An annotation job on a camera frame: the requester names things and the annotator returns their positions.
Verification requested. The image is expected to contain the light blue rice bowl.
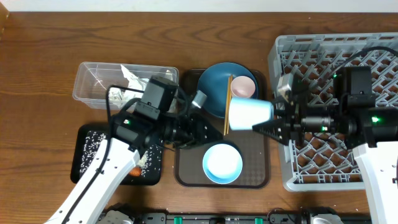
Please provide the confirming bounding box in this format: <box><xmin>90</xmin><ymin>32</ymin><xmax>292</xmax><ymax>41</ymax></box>
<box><xmin>202</xmin><ymin>143</ymin><xmax>243</xmax><ymax>184</ymax></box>

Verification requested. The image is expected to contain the light blue cup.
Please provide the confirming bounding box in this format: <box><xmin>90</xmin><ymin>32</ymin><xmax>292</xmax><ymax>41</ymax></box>
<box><xmin>228</xmin><ymin>97</ymin><xmax>274</xmax><ymax>131</ymax></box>

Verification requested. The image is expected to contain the pink cup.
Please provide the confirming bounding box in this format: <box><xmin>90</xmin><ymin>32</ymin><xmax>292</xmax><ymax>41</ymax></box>
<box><xmin>231</xmin><ymin>76</ymin><xmax>256</xmax><ymax>98</ymax></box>

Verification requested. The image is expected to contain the orange carrot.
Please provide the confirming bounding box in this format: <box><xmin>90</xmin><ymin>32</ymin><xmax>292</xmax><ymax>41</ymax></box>
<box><xmin>129</xmin><ymin>166</ymin><xmax>142</xmax><ymax>177</ymax></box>

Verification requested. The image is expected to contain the large white tissue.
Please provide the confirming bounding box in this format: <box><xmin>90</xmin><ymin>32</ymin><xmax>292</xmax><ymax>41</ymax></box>
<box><xmin>121</xmin><ymin>65</ymin><xmax>149</xmax><ymax>91</ymax></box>

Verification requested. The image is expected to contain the small white tissue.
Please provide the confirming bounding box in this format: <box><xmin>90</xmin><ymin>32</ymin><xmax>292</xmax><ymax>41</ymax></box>
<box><xmin>108</xmin><ymin>87</ymin><xmax>131</xmax><ymax>103</ymax></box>

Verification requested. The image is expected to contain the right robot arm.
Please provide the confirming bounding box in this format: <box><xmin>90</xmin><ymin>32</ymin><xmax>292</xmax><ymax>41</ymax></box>
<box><xmin>252</xmin><ymin>103</ymin><xmax>397</xmax><ymax>223</ymax></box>

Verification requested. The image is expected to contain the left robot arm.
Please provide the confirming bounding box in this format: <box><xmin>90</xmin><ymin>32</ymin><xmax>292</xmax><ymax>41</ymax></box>
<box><xmin>48</xmin><ymin>113</ymin><xmax>223</xmax><ymax>223</ymax></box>

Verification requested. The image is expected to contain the grey dishwasher rack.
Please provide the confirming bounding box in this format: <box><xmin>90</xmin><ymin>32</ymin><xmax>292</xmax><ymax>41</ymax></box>
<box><xmin>268</xmin><ymin>32</ymin><xmax>397</xmax><ymax>192</ymax></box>

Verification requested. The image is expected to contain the brown serving tray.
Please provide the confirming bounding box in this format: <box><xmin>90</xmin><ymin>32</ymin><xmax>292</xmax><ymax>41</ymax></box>
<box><xmin>175</xmin><ymin>68</ymin><xmax>270</xmax><ymax>189</ymax></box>

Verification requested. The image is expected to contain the spilled white rice pile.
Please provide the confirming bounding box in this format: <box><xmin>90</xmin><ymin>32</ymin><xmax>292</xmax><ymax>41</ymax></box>
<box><xmin>79</xmin><ymin>131</ymin><xmax>162</xmax><ymax>180</ymax></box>

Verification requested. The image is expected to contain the dark blue plate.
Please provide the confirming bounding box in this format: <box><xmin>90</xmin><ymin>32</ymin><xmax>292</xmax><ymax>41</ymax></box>
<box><xmin>197</xmin><ymin>62</ymin><xmax>259</xmax><ymax>118</ymax></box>

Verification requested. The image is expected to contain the right wooden chopstick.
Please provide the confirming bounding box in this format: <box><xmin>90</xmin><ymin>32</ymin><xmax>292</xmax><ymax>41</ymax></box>
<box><xmin>223</xmin><ymin>75</ymin><xmax>233</xmax><ymax>136</ymax></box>

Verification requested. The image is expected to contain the black plastic tray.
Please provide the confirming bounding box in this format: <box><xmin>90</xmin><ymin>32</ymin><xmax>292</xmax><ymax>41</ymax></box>
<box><xmin>70</xmin><ymin>123</ymin><xmax>164</xmax><ymax>185</ymax></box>

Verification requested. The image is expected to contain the clear plastic bin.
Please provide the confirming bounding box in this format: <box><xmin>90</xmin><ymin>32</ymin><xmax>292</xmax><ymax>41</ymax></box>
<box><xmin>73</xmin><ymin>62</ymin><xmax>178</xmax><ymax>110</ymax></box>

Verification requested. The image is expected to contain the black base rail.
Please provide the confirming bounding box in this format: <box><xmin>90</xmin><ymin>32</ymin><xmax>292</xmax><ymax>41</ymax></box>
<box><xmin>96</xmin><ymin>203</ymin><xmax>371</xmax><ymax>224</ymax></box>

